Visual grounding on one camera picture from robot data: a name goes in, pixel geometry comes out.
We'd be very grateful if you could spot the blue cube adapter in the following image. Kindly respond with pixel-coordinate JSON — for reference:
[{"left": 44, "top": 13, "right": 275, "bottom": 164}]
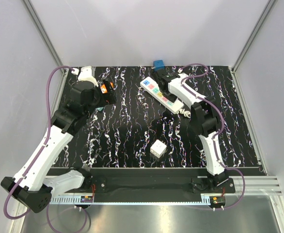
[{"left": 152, "top": 60, "right": 165, "bottom": 71}]

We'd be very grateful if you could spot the white multicolour power strip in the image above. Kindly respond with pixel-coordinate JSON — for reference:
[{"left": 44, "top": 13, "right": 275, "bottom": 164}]
[{"left": 140, "top": 77, "right": 184, "bottom": 114}]

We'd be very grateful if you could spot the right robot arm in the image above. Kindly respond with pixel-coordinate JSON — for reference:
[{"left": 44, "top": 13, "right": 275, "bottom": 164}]
[{"left": 151, "top": 69, "right": 229, "bottom": 193}]

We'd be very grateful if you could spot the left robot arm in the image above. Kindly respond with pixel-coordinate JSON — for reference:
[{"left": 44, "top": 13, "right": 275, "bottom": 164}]
[{"left": 0, "top": 80, "right": 116, "bottom": 213}]

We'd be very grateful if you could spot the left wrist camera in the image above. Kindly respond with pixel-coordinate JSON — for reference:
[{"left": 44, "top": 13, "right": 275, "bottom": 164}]
[{"left": 78, "top": 66, "right": 95, "bottom": 82}]

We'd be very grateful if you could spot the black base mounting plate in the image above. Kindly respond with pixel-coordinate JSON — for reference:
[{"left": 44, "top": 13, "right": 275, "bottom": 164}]
[{"left": 63, "top": 166, "right": 235, "bottom": 203}]

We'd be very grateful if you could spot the orange power strip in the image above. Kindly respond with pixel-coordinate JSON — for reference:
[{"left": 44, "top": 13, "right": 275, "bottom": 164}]
[{"left": 100, "top": 82, "right": 114, "bottom": 94}]

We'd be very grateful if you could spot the white power strip cord plug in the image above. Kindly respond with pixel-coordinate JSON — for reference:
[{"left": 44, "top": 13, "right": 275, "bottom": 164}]
[{"left": 179, "top": 109, "right": 191, "bottom": 118}]

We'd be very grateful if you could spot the white cube adapter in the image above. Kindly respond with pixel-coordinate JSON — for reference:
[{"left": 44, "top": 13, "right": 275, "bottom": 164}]
[{"left": 150, "top": 140, "right": 167, "bottom": 159}]

